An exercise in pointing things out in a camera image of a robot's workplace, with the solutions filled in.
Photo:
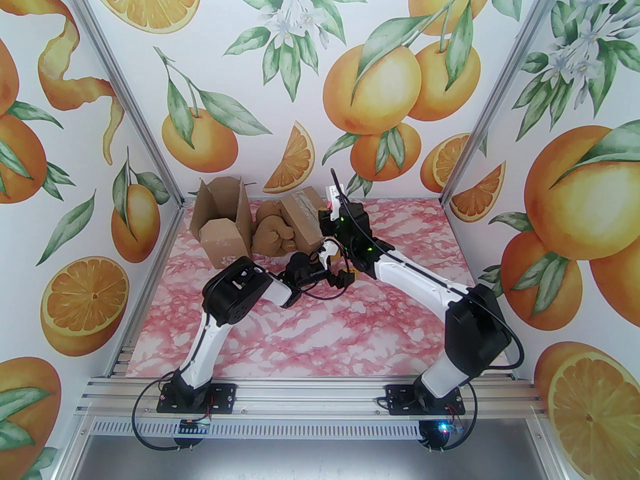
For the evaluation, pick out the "cardboard box with clear tape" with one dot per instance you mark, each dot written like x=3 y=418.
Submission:
x=300 y=218

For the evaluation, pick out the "brown plush toy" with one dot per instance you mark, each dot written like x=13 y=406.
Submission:
x=270 y=238

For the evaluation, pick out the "plain brown cardboard box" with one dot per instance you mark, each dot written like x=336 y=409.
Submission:
x=220 y=248

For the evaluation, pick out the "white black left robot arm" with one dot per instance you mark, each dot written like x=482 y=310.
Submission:
x=210 y=348

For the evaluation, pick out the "pink marble pattern mat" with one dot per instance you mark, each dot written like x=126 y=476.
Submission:
x=310 y=358

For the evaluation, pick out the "white slotted metal strip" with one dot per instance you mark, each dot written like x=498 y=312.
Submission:
x=310 y=428

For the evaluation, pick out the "small circuit board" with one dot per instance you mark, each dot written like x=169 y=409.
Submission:
x=452 y=428
x=195 y=425

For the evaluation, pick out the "grey metal tray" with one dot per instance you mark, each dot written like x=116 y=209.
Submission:
x=310 y=460

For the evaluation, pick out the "aluminium side rail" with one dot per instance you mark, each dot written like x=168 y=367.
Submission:
x=465 y=240
x=162 y=248

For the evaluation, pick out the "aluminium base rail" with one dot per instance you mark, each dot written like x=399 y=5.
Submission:
x=310 y=398

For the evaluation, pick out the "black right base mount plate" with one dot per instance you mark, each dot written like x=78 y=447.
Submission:
x=400 y=400

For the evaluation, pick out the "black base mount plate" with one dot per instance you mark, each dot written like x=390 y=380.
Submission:
x=400 y=400
x=222 y=398

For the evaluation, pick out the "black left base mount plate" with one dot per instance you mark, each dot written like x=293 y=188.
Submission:
x=222 y=398

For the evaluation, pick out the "aluminium corner post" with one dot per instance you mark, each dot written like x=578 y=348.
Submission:
x=502 y=88
x=123 y=88

